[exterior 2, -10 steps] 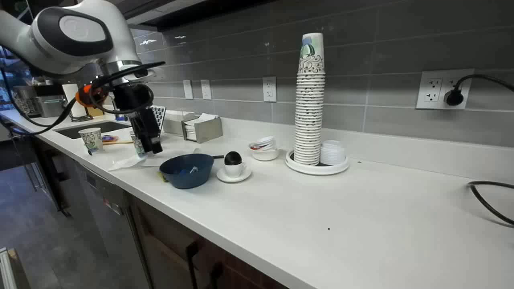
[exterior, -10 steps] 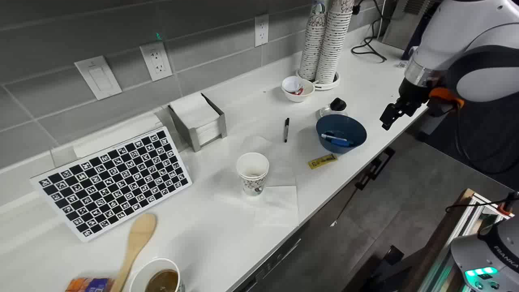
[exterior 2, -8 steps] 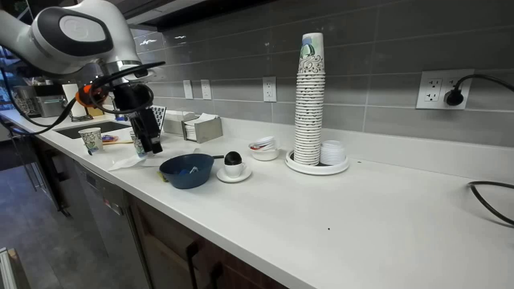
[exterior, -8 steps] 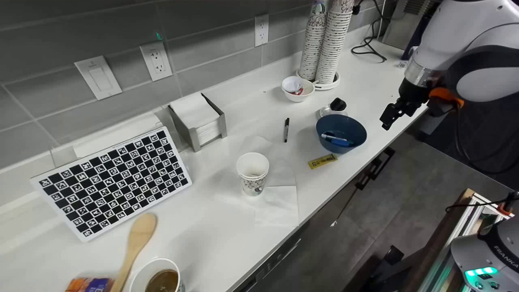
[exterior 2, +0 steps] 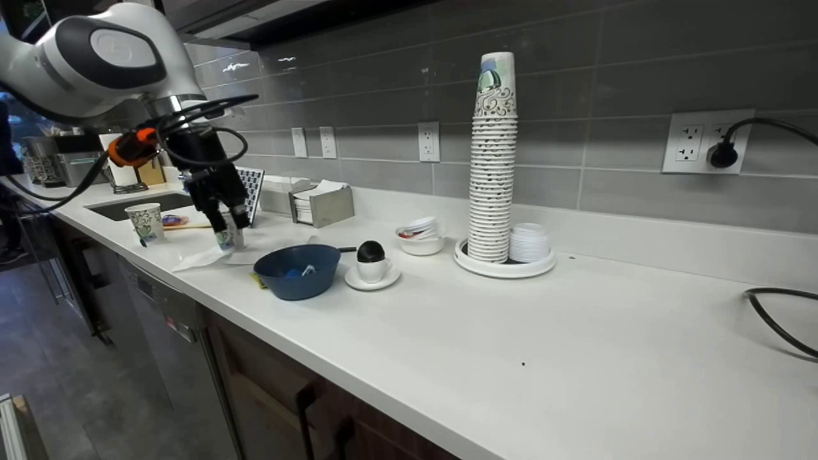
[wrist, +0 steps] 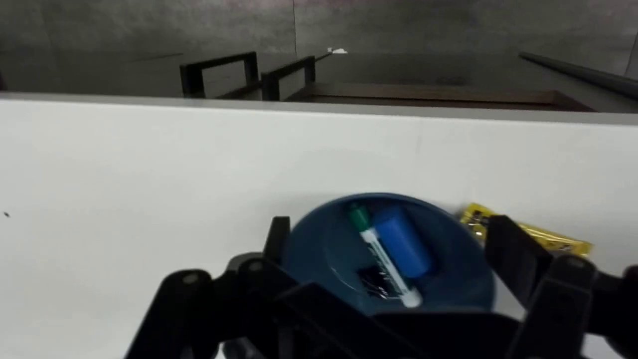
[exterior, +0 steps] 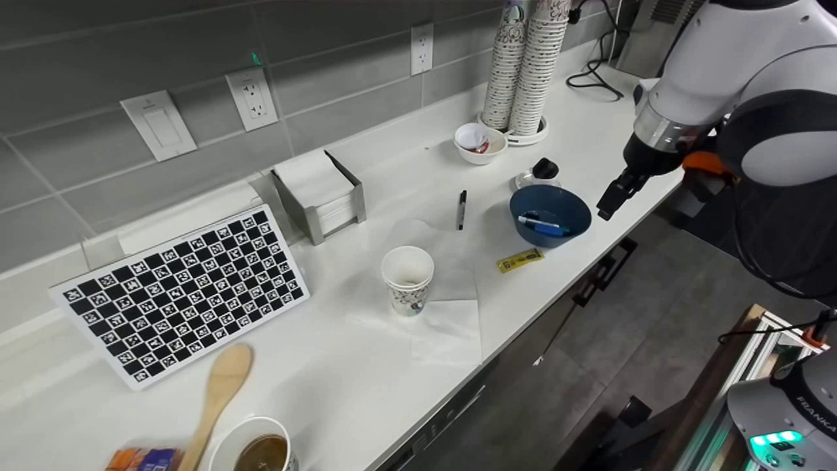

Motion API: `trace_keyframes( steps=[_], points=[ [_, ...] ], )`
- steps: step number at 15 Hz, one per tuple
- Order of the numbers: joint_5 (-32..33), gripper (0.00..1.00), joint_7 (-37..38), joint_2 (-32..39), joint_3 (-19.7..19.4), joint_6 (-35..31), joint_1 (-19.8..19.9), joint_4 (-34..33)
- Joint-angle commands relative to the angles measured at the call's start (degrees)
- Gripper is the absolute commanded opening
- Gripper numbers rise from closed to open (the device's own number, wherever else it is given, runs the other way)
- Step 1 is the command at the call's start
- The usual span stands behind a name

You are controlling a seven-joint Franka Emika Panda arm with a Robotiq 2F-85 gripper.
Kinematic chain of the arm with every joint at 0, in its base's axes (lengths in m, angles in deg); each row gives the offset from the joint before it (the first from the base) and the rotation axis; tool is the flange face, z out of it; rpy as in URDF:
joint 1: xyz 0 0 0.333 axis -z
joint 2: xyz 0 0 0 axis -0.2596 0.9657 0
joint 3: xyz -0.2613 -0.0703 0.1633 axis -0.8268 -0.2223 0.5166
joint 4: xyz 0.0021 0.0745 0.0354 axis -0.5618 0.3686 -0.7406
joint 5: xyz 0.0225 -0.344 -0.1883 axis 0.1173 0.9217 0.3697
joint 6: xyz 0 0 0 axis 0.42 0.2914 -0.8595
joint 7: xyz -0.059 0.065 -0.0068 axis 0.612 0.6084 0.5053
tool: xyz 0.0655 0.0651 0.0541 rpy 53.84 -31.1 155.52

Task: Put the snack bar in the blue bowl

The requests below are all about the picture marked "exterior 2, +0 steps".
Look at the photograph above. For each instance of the white round tray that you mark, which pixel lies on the white round tray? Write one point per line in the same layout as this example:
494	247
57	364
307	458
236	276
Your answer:
505	268

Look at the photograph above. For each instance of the red blue packet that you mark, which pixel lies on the red blue packet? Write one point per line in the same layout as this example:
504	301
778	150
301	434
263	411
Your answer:
174	220

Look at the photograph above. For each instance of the stack of white lids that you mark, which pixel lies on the stack of white lids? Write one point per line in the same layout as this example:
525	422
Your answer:
529	243

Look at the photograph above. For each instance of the white double wall socket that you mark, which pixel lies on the white double wall socket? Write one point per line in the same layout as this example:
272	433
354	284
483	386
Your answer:
690	142

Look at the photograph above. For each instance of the upper cabinet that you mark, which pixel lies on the upper cabinet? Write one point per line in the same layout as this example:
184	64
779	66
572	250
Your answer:
268	19

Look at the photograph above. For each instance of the white paper napkin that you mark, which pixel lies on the white paper napkin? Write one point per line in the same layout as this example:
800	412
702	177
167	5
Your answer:
198	257

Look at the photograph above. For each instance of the stack of paper cups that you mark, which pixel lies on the stack of paper cups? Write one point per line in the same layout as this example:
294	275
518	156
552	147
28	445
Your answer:
492	166

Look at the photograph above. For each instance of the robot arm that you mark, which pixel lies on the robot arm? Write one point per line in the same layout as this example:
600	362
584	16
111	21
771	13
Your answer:
96	57

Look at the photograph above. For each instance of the sink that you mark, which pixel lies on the sink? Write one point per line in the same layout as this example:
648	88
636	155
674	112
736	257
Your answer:
137	206

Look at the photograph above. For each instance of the printed paper cup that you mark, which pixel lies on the printed paper cup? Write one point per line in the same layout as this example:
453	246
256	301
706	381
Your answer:
146	223

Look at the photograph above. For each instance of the blue bowl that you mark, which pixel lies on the blue bowl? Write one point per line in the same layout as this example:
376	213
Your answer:
297	275

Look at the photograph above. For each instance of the white cup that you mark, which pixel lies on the white cup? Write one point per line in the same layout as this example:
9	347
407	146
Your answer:
372	270

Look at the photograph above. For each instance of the yellow packet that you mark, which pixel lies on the yellow packet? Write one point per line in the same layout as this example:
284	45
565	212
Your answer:
257	280

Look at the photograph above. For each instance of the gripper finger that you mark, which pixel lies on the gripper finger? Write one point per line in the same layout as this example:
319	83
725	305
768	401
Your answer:
217	217
239	214

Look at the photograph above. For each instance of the dishwasher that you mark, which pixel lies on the dishwasher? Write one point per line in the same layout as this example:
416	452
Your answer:
166	358

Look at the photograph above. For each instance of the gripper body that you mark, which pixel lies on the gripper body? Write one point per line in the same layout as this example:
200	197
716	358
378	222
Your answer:
204	163

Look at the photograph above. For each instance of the black ball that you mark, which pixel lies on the black ball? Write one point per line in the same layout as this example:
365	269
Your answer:
370	250

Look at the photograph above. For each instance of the white saucer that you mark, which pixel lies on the white saucer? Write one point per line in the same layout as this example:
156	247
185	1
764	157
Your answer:
385	281

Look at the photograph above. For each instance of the wooden stick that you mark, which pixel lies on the wooden stick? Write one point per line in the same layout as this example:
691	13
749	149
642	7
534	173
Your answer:
192	226

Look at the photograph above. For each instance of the metal napkin holder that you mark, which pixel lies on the metal napkin holder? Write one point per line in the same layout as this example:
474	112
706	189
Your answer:
332	206

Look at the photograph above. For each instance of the black white grid board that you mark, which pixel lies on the black white grid board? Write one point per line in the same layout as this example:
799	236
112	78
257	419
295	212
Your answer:
252	185

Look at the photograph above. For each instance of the white box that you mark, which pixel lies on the white box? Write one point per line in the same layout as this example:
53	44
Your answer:
276	195

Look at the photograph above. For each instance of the small white bowl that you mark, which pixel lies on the small white bowl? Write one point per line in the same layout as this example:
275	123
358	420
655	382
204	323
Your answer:
422	246

